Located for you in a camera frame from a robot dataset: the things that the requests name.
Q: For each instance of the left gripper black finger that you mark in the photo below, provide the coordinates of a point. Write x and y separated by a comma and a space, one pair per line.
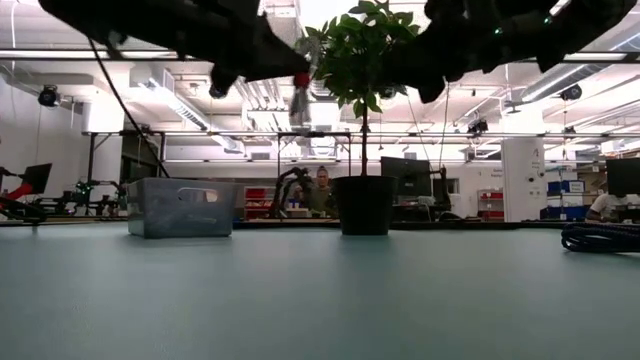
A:
275, 70
280, 47

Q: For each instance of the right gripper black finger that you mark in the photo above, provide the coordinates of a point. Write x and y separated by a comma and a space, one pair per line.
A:
405, 72
417, 40

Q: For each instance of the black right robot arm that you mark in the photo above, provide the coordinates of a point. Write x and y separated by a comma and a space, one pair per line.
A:
565, 30

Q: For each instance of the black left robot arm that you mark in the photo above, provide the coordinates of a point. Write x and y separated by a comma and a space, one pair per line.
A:
125, 22

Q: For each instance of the black background robot arm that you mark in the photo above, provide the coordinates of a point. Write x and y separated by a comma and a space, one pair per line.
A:
290, 182

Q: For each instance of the green leafy plant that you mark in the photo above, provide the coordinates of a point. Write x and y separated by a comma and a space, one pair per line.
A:
350, 55

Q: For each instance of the black computer monitor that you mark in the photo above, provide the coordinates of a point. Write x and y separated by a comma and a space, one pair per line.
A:
624, 176
37, 178
405, 175

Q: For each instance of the person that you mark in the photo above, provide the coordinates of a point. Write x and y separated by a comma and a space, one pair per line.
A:
605, 206
320, 192

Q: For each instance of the shelf with red bins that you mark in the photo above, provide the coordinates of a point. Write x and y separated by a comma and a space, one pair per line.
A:
491, 204
257, 200

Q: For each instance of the black plant pot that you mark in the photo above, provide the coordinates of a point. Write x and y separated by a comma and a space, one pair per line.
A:
365, 205

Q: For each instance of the white pillar cabinet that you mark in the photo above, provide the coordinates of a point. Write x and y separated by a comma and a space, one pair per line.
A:
523, 180

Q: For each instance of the grey translucent plastic basket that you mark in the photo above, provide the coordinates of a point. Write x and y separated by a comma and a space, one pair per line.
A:
180, 210

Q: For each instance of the green table mat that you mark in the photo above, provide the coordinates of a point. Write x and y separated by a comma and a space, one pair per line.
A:
320, 300

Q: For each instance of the black metal rig frame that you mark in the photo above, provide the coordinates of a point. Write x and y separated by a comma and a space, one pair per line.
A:
315, 134

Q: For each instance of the black ceiling camera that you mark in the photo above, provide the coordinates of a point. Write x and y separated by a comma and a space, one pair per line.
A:
48, 96
571, 92

